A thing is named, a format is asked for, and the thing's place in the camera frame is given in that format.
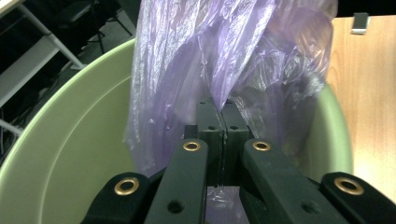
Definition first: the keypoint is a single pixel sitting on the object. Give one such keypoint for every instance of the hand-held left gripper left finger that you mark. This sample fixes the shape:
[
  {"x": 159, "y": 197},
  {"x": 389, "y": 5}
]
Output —
[{"x": 208, "y": 118}]

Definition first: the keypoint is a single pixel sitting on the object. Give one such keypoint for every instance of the purple plastic bag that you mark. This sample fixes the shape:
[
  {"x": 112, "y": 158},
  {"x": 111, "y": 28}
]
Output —
[{"x": 186, "y": 62}]

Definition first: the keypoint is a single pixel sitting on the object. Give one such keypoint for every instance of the black tripod stand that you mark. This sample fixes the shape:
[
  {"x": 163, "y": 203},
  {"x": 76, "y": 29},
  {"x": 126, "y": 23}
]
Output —
[{"x": 106, "y": 28}]

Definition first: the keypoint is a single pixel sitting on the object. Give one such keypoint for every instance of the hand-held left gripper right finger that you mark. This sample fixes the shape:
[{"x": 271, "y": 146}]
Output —
[{"x": 235, "y": 121}]

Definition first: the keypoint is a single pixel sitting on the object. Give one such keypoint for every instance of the green plastic bin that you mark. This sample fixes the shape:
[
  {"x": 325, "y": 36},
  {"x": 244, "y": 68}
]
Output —
[{"x": 77, "y": 140}]

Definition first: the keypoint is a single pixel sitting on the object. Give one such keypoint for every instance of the white metal table frame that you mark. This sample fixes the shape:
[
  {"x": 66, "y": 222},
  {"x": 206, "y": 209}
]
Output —
[{"x": 31, "y": 62}]

